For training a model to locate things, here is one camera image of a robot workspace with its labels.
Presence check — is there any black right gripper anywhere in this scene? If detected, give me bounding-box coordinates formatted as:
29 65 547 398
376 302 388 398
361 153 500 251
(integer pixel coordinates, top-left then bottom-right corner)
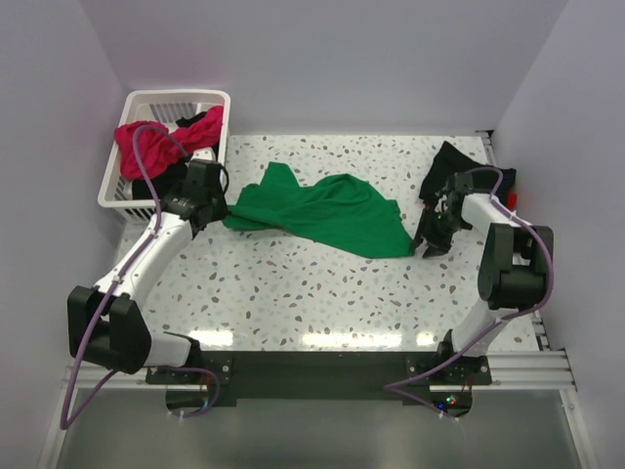
409 206 469 259

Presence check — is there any green t-shirt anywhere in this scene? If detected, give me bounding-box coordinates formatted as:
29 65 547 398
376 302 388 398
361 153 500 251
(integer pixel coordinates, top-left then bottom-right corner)
224 162 415 259

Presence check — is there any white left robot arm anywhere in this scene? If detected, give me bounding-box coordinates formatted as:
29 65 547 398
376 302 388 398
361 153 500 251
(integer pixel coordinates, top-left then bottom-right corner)
67 149 229 383

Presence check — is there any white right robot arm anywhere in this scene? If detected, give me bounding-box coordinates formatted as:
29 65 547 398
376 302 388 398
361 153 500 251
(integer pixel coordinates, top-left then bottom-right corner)
412 169 554 384

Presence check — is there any black t-shirt in basket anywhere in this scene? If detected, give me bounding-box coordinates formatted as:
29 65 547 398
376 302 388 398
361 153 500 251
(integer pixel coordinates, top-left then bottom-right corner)
127 117 220 200

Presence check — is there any pink t-shirt in basket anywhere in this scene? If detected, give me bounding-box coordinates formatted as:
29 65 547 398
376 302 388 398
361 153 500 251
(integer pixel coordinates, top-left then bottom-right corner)
113 106 224 180

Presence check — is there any black folded t-shirt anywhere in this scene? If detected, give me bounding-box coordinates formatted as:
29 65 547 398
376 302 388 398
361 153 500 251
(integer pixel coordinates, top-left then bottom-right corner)
419 141 517 208

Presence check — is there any red folded t-shirt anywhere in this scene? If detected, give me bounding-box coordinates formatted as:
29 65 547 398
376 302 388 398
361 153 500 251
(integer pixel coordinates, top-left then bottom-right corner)
506 192 518 210

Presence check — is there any white plastic laundry basket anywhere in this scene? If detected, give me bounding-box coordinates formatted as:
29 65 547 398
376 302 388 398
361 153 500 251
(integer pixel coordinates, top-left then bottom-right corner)
98 88 231 224

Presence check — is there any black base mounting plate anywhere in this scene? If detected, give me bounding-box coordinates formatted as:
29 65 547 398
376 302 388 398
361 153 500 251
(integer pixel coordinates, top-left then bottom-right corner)
146 351 492 416

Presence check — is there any aluminium front rail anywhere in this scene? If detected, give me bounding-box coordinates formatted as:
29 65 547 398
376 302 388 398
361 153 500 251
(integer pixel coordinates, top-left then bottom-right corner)
75 351 577 391

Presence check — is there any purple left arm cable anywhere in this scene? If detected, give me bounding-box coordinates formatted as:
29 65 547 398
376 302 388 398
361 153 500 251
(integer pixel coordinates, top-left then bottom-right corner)
59 124 220 431

